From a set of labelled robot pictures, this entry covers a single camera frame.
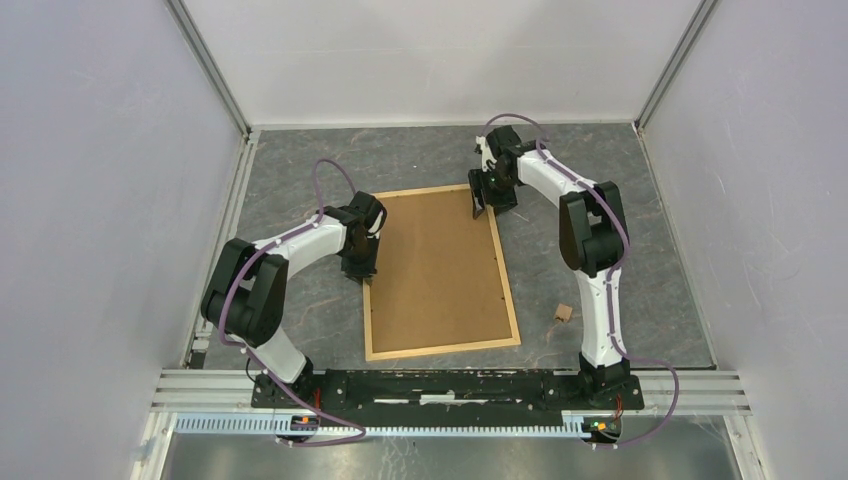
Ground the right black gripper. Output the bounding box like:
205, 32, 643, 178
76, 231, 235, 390
467, 166, 517, 219

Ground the brown backing board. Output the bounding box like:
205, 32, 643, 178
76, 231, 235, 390
369, 190, 514, 354

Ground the wooden picture frame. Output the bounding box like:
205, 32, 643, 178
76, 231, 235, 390
362, 184, 523, 363

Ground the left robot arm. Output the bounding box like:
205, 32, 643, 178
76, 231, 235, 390
200, 191, 388, 408

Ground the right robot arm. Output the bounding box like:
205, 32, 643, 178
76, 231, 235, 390
468, 125, 630, 408

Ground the small brown cube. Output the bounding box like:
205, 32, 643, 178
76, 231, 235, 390
554, 304, 573, 323

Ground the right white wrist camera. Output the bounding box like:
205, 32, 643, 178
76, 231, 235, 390
475, 136, 497, 172

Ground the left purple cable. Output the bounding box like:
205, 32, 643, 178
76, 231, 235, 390
217, 158, 368, 448

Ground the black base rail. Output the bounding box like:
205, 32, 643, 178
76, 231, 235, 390
250, 369, 645, 429

